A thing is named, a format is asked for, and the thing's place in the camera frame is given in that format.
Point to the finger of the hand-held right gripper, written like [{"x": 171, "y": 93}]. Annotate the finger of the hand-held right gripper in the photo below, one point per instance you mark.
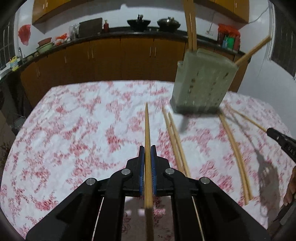
[{"x": 277, "y": 135}]

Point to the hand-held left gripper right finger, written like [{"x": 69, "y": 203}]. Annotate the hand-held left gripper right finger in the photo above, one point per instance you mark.
[{"x": 153, "y": 171}]

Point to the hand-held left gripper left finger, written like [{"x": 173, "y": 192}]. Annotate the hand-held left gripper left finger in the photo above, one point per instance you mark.
[{"x": 141, "y": 171}]

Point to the wooden chopstick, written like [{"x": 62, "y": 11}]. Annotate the wooden chopstick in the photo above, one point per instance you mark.
[
  {"x": 254, "y": 49},
  {"x": 147, "y": 129},
  {"x": 171, "y": 136},
  {"x": 239, "y": 160},
  {"x": 193, "y": 34},
  {"x": 177, "y": 139},
  {"x": 234, "y": 162},
  {"x": 188, "y": 23},
  {"x": 249, "y": 121}
]

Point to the green perforated utensil holder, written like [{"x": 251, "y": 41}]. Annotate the green perforated utensil holder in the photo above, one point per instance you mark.
[{"x": 201, "y": 78}]

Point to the person's right hand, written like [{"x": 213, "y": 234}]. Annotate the person's right hand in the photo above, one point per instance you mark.
[{"x": 291, "y": 190}]

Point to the floral tablecloth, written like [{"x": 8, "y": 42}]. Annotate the floral tablecloth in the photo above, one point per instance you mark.
[{"x": 69, "y": 139}]

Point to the barred window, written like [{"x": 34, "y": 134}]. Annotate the barred window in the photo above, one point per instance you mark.
[
  {"x": 284, "y": 46},
  {"x": 7, "y": 41}
]

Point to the tall red bottle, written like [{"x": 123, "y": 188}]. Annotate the tall red bottle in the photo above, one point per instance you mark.
[{"x": 236, "y": 42}]

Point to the green bottle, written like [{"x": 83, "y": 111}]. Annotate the green bottle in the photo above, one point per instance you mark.
[{"x": 230, "y": 42}]

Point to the blue bottle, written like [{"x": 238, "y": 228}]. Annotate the blue bottle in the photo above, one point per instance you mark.
[{"x": 225, "y": 44}]

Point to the dark sauce bottle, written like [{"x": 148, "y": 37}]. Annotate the dark sauce bottle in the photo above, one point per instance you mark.
[{"x": 220, "y": 37}]

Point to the crumpled red bag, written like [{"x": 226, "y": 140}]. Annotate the crumpled red bag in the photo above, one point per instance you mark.
[{"x": 229, "y": 29}]

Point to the wooden lower cabinets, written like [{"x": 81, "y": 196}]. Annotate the wooden lower cabinets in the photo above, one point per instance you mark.
[{"x": 104, "y": 60}]

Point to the wooden cabinets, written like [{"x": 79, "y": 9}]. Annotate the wooden cabinets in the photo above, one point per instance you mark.
[
  {"x": 104, "y": 60},
  {"x": 46, "y": 9}
]

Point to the grey basket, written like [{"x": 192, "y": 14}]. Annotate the grey basket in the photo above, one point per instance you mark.
[{"x": 18, "y": 125}]

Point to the black kitchen countertop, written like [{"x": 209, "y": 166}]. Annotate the black kitchen countertop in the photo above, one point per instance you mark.
[{"x": 120, "y": 34}]

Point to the gas stove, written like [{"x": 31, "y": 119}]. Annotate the gas stove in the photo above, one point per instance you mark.
[{"x": 152, "y": 30}]

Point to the black wok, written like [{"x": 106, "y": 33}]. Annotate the black wok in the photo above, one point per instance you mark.
[{"x": 138, "y": 24}]

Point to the black pot with lid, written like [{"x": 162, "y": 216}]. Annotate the black pot with lid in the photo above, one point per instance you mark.
[{"x": 168, "y": 24}]

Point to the small red bottle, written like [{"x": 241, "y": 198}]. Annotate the small red bottle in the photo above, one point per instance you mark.
[{"x": 106, "y": 27}]

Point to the dark cutting board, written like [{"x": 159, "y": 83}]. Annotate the dark cutting board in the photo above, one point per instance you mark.
[{"x": 90, "y": 27}]

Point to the orange plastic bag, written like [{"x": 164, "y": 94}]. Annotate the orange plastic bag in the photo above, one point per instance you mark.
[{"x": 61, "y": 38}]

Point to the clear plastic bag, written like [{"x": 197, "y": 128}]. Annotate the clear plastic bag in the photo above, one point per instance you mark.
[{"x": 73, "y": 31}]

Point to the red basin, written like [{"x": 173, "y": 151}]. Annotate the red basin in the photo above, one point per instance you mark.
[{"x": 45, "y": 41}]

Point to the yellow detergent bottle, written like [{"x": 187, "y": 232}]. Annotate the yellow detergent bottle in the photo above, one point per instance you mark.
[{"x": 14, "y": 63}]

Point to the metal faucet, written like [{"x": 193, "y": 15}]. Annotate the metal faucet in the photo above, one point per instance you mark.
[{"x": 20, "y": 52}]

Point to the red plastic bag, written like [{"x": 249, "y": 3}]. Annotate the red plastic bag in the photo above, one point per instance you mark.
[{"x": 24, "y": 33}]

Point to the wooden upper cabinets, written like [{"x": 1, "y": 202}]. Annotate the wooden upper cabinets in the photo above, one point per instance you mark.
[{"x": 46, "y": 9}]

